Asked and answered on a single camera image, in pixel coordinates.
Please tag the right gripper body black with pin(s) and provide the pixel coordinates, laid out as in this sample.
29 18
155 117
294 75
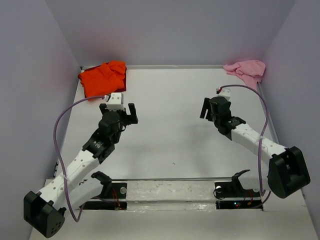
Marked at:
216 120

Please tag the pink t-shirt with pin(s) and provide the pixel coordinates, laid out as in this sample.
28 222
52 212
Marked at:
250 72

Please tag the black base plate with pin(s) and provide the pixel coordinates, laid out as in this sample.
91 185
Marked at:
231 197
114 199

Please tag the right aluminium rail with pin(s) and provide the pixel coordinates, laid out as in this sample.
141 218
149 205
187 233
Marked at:
267 112

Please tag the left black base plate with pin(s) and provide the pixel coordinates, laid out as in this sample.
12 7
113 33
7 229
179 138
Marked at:
114 199

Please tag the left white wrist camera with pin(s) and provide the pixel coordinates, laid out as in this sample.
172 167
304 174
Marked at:
115 101

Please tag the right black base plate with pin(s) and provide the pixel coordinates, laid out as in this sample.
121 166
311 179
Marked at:
231 197

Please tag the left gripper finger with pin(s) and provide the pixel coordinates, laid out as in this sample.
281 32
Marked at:
132 118
104 110

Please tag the orange t-shirt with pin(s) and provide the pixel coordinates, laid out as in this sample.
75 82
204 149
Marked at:
102 77

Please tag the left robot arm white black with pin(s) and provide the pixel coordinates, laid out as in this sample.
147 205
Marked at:
47 209

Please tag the front aluminium rail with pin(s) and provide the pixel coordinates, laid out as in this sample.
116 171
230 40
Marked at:
174 179

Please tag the aluminium rail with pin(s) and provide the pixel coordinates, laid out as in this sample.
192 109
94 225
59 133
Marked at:
158 67
174 179
267 112

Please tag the back aluminium rail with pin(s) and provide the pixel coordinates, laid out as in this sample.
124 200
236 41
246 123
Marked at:
158 67

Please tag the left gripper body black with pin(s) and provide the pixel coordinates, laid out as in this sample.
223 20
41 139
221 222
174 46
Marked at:
124 120

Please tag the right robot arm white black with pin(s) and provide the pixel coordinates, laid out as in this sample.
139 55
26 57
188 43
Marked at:
287 170

